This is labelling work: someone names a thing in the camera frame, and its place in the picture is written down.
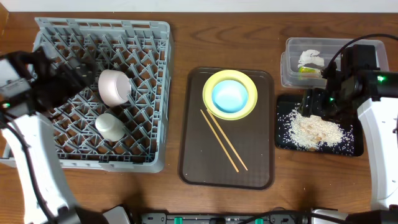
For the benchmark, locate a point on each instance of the right wooden chopstick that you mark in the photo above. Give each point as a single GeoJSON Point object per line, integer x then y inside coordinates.
{"type": "Point", "coordinates": [227, 139]}

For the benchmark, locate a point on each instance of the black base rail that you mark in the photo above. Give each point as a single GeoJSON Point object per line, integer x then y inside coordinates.
{"type": "Point", "coordinates": [162, 218]}

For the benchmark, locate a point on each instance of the green yellow snack wrapper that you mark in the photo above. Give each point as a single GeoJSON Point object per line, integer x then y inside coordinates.
{"type": "Point", "coordinates": [314, 71]}

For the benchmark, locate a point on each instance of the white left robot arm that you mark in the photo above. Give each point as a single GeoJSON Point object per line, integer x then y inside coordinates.
{"type": "Point", "coordinates": [47, 196]}

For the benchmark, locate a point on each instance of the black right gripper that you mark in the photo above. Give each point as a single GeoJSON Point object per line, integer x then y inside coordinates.
{"type": "Point", "coordinates": [315, 104]}

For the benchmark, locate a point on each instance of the pink white bowl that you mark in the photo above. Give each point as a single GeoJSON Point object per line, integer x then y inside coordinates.
{"type": "Point", "coordinates": [114, 87]}

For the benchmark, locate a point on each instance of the white cup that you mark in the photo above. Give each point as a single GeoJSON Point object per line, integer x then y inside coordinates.
{"type": "Point", "coordinates": [110, 127]}

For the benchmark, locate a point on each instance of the pile of rice scraps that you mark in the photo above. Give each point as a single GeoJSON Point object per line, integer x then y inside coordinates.
{"type": "Point", "coordinates": [299, 133]}

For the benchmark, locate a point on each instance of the white napkin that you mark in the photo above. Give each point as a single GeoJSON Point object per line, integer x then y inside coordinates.
{"type": "Point", "coordinates": [311, 57]}

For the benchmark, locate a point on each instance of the brown serving tray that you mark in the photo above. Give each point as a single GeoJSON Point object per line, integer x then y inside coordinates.
{"type": "Point", "coordinates": [205, 156]}

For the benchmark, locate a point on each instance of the yellow plate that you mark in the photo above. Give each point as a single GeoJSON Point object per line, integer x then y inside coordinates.
{"type": "Point", "coordinates": [220, 76]}

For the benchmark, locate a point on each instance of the light blue bowl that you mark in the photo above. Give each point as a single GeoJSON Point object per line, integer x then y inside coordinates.
{"type": "Point", "coordinates": [230, 96]}

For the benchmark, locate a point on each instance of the grey dishwasher rack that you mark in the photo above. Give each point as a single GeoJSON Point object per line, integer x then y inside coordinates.
{"type": "Point", "coordinates": [143, 50]}

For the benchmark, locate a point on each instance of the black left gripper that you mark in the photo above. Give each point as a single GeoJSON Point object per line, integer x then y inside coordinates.
{"type": "Point", "coordinates": [76, 76]}

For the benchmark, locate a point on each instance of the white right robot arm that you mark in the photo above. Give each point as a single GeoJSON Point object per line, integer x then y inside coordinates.
{"type": "Point", "coordinates": [379, 123]}

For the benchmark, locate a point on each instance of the black plastic tray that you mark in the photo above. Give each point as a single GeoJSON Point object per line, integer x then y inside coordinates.
{"type": "Point", "coordinates": [286, 101]}

